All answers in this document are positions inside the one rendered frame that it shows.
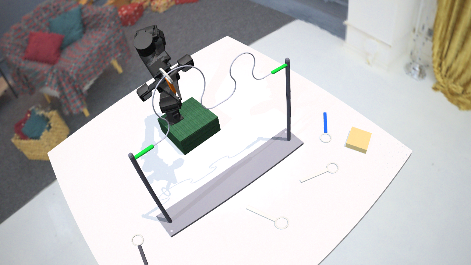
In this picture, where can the light orange square block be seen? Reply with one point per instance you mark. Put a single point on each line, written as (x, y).
(358, 140)

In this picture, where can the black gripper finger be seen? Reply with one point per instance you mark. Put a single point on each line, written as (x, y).
(175, 77)
(162, 87)

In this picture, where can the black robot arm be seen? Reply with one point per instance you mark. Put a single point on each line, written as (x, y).
(149, 42)

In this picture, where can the black handle with white loop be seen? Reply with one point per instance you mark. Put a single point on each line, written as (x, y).
(140, 249)

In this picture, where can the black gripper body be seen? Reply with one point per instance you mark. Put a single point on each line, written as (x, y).
(145, 91)

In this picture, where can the orange handle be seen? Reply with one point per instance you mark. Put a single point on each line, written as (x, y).
(168, 79)

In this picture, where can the white loop with flat handle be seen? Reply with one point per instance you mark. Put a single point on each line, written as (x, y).
(267, 216)
(319, 173)

